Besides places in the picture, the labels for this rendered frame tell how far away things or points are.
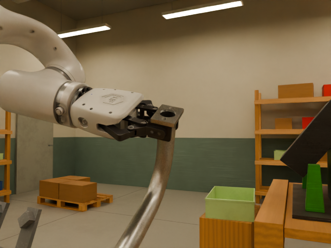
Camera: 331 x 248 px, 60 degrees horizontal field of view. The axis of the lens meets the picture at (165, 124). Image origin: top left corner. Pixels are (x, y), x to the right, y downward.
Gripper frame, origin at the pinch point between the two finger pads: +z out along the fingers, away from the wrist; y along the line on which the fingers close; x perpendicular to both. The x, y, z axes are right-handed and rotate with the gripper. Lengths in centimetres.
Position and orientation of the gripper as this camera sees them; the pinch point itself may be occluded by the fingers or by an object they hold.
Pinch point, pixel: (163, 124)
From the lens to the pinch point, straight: 48.2
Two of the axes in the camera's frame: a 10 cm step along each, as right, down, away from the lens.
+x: -0.6, 8.5, 5.2
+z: 9.5, 2.1, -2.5
